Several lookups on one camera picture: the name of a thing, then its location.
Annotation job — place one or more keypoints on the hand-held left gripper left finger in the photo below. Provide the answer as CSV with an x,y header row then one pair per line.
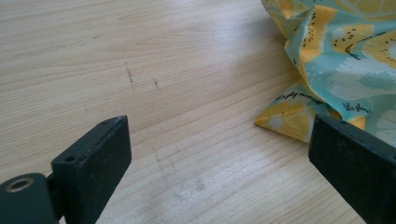
x,y
93,168

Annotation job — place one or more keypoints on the teal yellow fruit print cloth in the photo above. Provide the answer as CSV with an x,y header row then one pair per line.
x,y
342,59

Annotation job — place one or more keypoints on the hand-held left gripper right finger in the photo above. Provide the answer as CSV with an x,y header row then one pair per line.
x,y
358,168

